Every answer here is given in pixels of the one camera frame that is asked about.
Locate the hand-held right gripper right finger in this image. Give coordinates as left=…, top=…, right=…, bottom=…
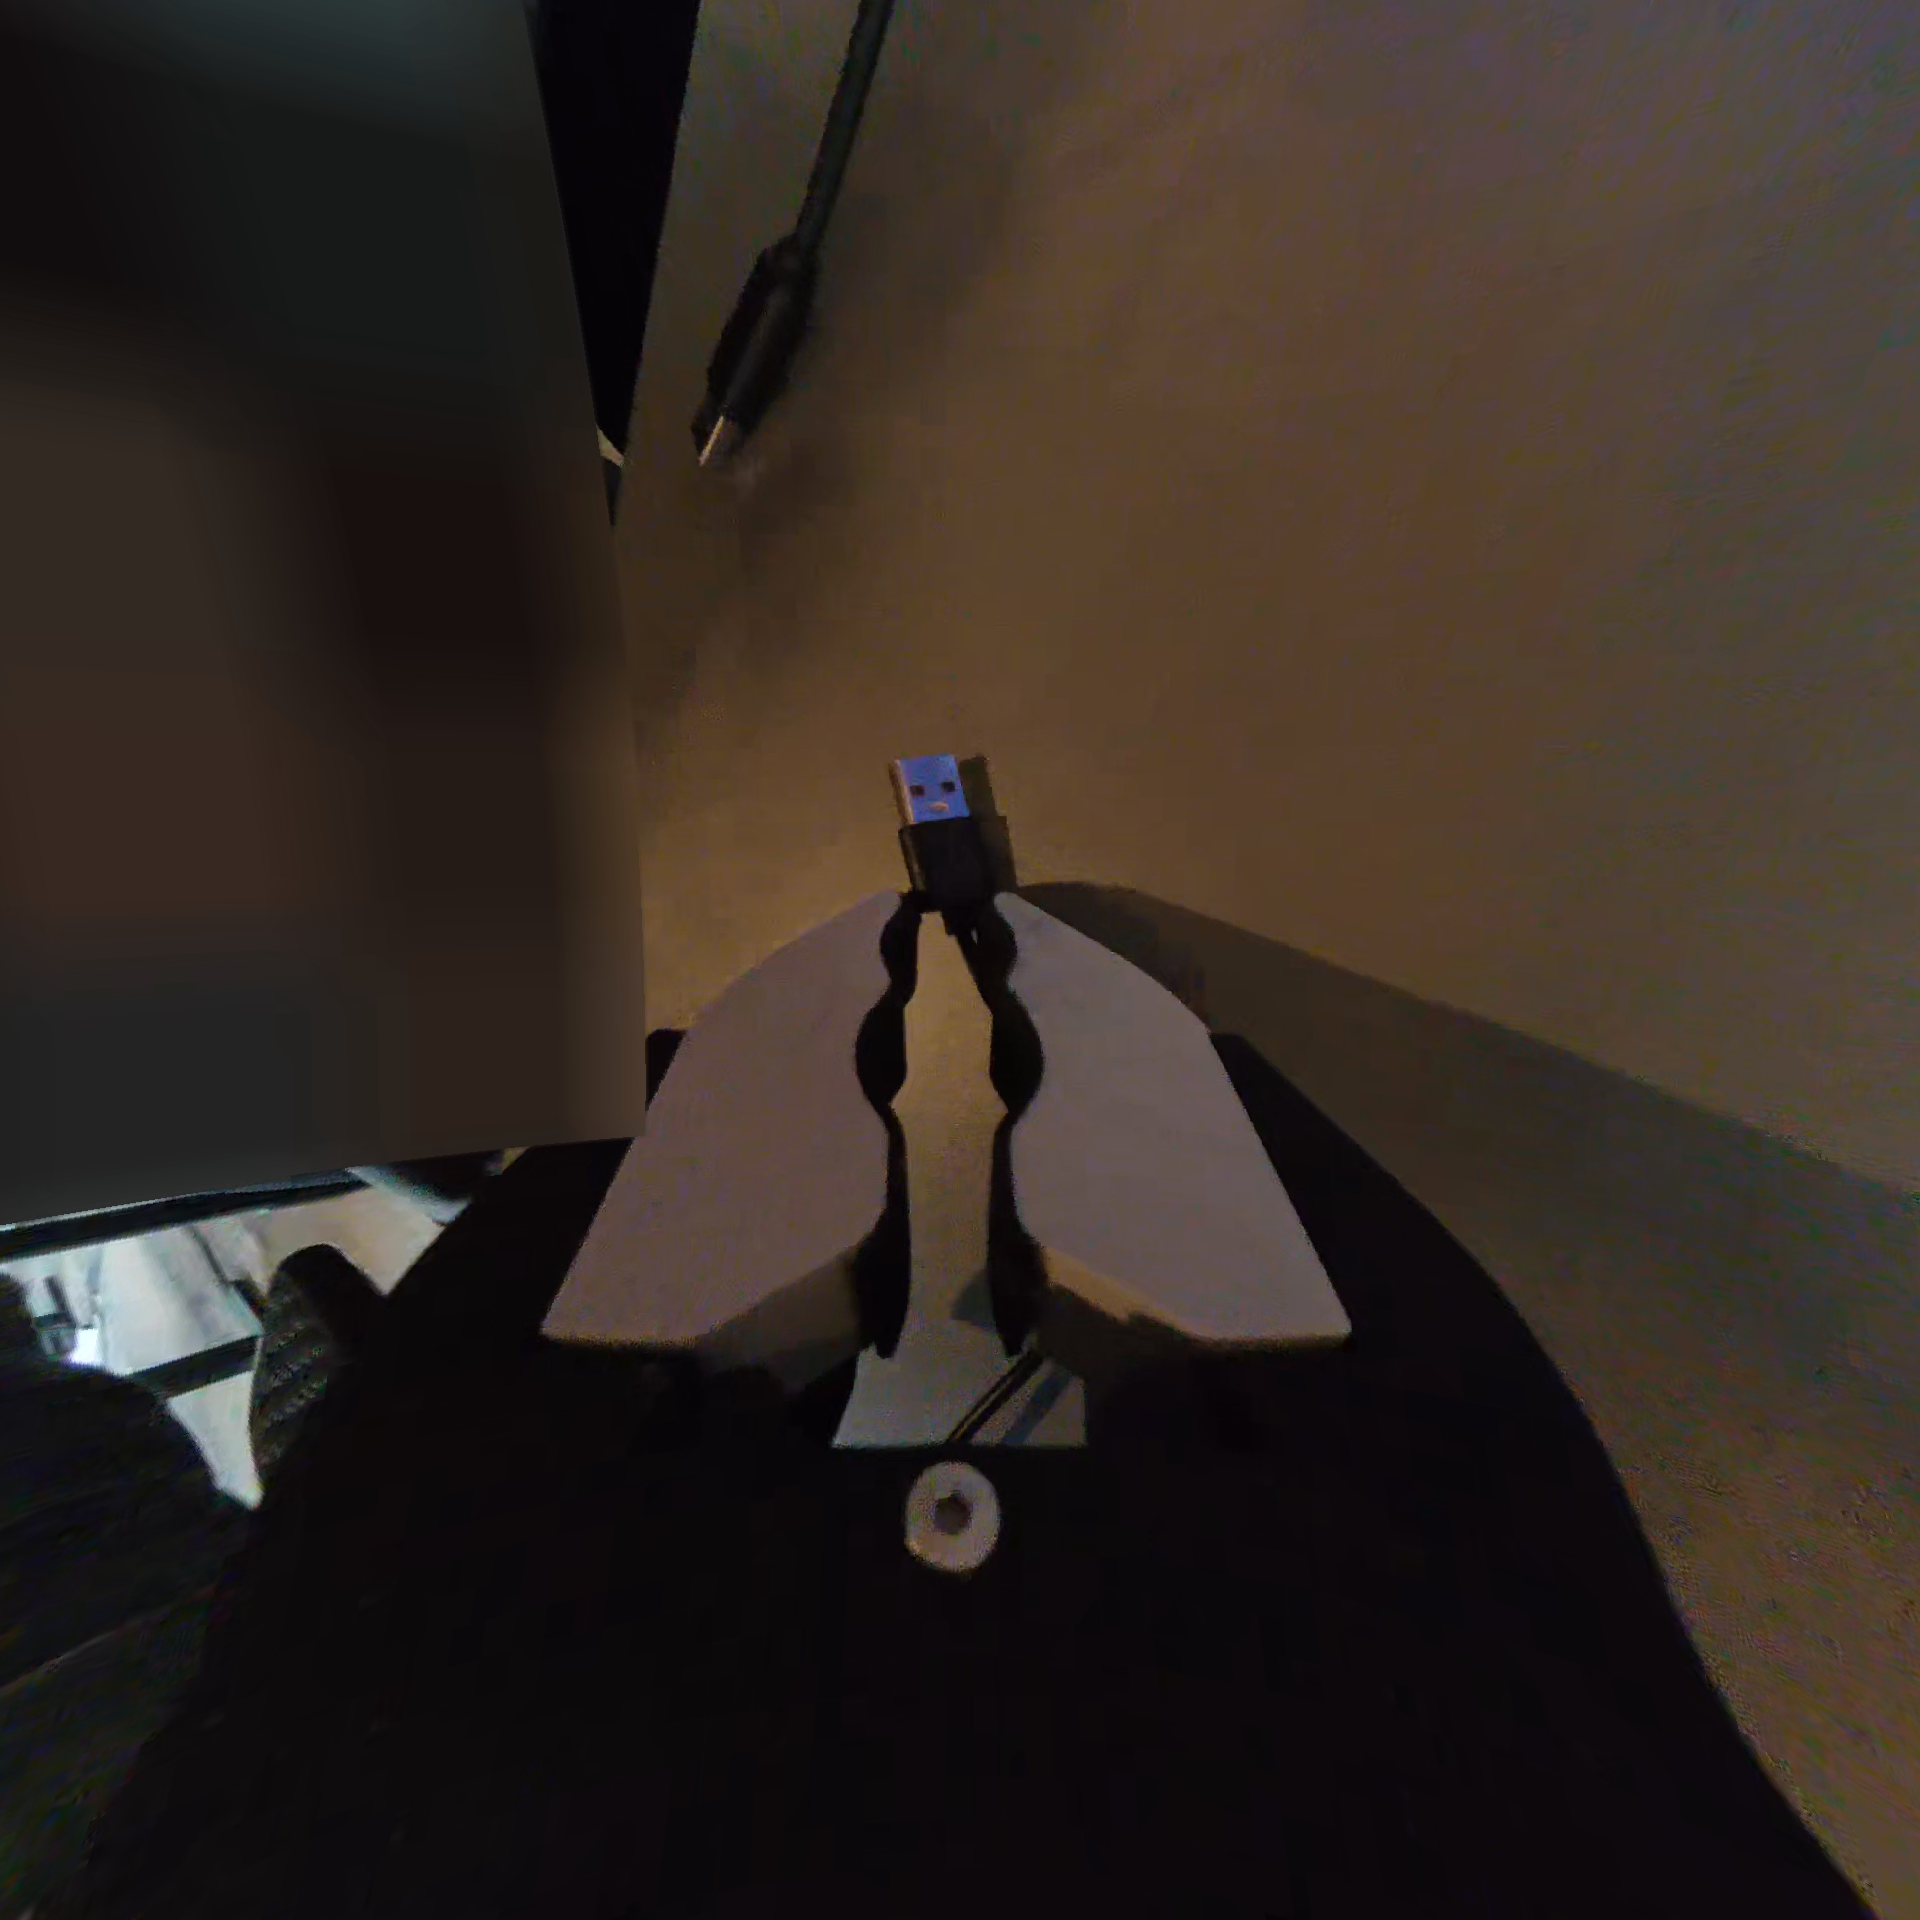
left=971, top=891, right=1354, bottom=1356

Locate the black hub cable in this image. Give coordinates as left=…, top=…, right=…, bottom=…
left=690, top=0, right=899, bottom=471

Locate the black usb cable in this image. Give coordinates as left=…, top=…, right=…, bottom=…
left=887, top=754, right=1051, bottom=1449

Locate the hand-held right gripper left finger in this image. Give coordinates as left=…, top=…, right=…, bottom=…
left=539, top=887, right=916, bottom=1389

